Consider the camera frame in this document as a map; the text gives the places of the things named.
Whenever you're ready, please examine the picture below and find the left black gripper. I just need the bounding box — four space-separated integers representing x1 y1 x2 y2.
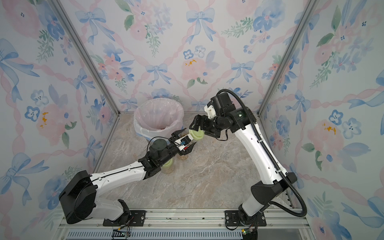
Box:
159 129 196 167

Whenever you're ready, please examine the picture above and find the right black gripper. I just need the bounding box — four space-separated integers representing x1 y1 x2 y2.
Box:
189 114 225 137

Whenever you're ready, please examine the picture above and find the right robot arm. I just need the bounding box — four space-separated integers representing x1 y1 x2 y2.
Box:
189 110 305 225

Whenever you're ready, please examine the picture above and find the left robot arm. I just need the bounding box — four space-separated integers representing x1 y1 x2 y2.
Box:
59 131 197 226

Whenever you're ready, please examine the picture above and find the red lid peanut jar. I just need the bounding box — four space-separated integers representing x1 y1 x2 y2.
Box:
178 152 189 161

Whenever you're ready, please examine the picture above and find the grey mesh trash bin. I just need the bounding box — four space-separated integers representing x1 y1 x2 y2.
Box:
136 133 151 142

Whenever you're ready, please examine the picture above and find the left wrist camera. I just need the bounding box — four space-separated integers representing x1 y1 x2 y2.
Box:
175 134 193 151

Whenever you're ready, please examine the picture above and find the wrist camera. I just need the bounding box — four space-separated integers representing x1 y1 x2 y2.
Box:
204 103 217 119
175 134 193 151

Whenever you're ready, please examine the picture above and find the thin black left cable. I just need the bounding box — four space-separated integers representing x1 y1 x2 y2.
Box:
146 136 175 157

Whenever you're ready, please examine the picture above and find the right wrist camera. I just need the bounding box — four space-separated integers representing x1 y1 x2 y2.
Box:
204 103 217 119

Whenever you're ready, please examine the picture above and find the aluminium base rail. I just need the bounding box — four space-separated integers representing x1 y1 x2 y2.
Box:
53 209 315 240

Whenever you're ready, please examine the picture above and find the black corrugated cable conduit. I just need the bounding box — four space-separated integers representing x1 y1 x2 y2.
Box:
215 88 308 218

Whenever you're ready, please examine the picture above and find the right aluminium corner post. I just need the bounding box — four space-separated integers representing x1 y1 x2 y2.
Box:
258 0 319 118

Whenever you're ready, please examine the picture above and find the aluminium corner post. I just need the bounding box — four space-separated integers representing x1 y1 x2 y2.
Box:
258 0 319 118
48 1 121 116

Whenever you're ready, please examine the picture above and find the left aluminium corner post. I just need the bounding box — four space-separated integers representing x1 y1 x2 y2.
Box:
48 1 121 116

